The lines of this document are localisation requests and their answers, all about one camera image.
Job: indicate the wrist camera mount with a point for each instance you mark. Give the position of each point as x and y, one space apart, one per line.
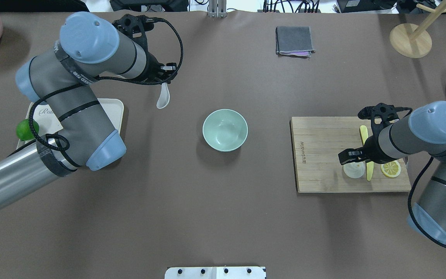
382 115
135 28

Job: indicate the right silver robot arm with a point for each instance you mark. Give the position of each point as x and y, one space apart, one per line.
398 132

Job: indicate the green lime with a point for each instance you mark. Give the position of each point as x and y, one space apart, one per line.
23 131

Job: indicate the beige rabbit tray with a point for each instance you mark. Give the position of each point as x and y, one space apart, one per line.
110 112

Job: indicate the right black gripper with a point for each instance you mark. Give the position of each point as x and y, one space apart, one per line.
371 150

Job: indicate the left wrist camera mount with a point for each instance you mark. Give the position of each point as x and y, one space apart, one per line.
135 28

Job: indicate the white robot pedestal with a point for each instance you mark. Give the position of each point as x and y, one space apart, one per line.
217 272

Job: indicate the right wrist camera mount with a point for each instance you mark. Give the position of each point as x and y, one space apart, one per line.
382 115

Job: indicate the lemon slice upper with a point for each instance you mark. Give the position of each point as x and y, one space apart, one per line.
391 169

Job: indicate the bamboo cutting board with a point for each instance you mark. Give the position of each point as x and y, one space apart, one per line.
317 141

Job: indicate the white ceramic spoon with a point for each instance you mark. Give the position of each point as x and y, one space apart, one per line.
164 97

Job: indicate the wooden mug tree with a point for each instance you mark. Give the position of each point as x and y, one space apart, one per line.
413 41

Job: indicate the aluminium frame post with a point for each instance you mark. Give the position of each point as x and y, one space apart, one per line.
217 8

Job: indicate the grey folded cloth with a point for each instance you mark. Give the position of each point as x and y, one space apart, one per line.
294 41

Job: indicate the green ceramic bowl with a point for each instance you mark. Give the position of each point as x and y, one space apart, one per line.
225 130

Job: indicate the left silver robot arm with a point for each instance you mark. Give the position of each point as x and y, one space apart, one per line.
69 126

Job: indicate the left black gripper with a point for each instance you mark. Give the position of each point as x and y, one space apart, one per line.
153 67

